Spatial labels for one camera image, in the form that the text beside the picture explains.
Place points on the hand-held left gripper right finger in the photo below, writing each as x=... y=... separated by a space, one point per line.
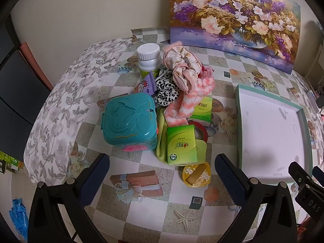
x=227 y=178

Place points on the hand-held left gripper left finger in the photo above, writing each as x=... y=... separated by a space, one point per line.
x=94 y=179

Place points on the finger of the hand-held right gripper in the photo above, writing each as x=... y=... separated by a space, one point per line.
x=300 y=176
x=319 y=174

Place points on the white tray with teal rim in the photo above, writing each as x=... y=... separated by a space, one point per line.
x=270 y=136

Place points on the green tissue pack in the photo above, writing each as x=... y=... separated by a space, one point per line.
x=181 y=144
x=202 y=108

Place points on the pink white striped fuzzy sock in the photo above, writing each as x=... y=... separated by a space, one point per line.
x=182 y=106

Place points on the leopard print scrunchie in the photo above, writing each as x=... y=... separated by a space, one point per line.
x=165 y=91

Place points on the purple packet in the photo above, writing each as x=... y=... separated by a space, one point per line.
x=146 y=86

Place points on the pink floral scrunchie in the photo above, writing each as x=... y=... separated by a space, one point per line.
x=181 y=63

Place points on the yellow round container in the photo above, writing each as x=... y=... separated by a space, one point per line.
x=200 y=176

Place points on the lime green cloth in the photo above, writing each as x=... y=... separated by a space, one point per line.
x=202 y=151

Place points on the red tape roll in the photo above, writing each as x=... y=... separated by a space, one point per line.
x=204 y=130

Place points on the teal plastic box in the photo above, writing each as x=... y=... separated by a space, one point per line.
x=129 y=121

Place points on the checkered printed tablecloth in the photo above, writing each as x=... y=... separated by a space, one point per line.
x=162 y=207

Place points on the white plastic case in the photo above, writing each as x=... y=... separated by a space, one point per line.
x=313 y=100

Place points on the blue plastic bag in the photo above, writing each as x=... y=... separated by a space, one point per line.
x=19 y=217

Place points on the green box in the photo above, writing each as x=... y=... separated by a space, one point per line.
x=11 y=162

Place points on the grey floral cloth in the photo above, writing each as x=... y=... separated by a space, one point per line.
x=68 y=93

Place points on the dark cabinet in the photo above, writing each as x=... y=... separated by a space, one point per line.
x=17 y=106

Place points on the pink board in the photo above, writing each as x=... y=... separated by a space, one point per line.
x=35 y=63

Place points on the white pill bottle green label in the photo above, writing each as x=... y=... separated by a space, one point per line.
x=148 y=60

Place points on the flower painting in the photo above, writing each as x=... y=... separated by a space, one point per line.
x=232 y=17

